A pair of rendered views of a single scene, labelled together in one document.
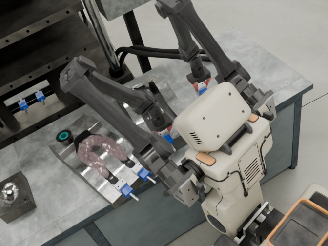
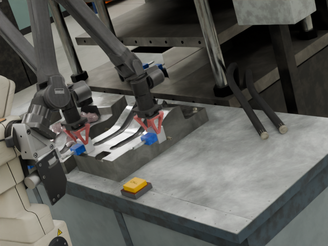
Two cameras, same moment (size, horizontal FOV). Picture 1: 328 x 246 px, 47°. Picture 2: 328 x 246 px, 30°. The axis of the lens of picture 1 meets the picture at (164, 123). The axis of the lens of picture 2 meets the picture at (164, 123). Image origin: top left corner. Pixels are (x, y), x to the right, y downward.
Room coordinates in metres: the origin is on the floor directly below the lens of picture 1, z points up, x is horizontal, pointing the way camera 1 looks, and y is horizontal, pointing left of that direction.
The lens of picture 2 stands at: (0.62, -2.11, 1.78)
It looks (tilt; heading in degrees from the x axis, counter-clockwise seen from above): 22 degrees down; 68
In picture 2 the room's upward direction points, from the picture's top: 17 degrees counter-clockwise
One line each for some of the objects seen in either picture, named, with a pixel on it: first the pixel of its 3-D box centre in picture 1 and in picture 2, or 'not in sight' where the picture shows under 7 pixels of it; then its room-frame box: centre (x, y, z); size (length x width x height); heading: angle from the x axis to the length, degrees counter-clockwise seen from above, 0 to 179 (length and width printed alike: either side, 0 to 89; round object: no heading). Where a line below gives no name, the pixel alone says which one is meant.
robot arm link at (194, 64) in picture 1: (194, 60); (141, 86); (1.35, -0.23, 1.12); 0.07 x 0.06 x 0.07; 18
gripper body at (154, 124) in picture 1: (157, 119); (71, 115); (1.15, 0.02, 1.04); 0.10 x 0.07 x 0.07; 104
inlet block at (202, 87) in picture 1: (206, 94); (147, 139); (1.30, -0.24, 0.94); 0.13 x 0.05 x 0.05; 14
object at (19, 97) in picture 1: (22, 79); (181, 50); (2.02, 0.76, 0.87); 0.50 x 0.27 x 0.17; 15
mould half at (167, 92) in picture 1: (154, 110); (140, 130); (1.39, 0.02, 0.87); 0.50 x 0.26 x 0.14; 15
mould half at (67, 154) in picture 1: (99, 156); (74, 132); (1.21, 0.35, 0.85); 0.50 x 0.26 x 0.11; 32
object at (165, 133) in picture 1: (168, 142); (75, 150); (1.11, 0.01, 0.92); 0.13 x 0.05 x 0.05; 14
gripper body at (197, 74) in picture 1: (197, 71); (144, 102); (1.34, -0.23, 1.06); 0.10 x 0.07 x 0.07; 104
